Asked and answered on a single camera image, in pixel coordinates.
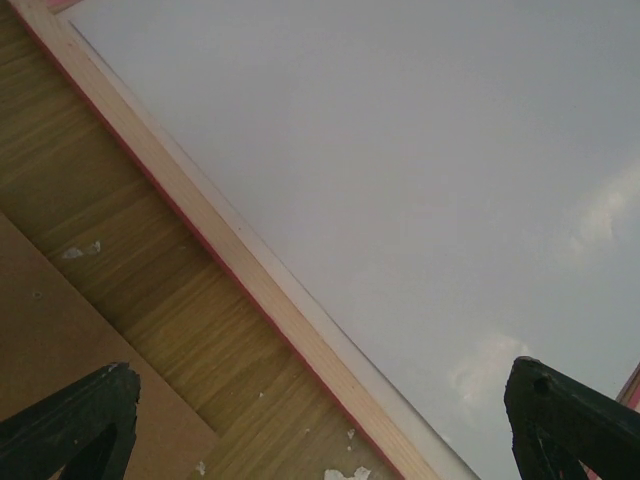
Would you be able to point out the white paint flake cluster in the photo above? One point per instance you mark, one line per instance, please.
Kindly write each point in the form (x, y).
(191, 322)

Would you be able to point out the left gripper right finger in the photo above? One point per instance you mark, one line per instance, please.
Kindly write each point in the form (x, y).
(563, 429)

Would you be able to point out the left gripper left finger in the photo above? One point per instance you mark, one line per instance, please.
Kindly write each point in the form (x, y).
(87, 430)

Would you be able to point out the brown cardboard backing sheet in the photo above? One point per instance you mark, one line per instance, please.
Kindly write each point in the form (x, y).
(51, 336)

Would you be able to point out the white photo mat board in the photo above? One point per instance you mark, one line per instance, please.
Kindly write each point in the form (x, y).
(380, 413)

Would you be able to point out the pink wooden picture frame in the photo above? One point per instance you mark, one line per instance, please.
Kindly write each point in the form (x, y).
(200, 210)

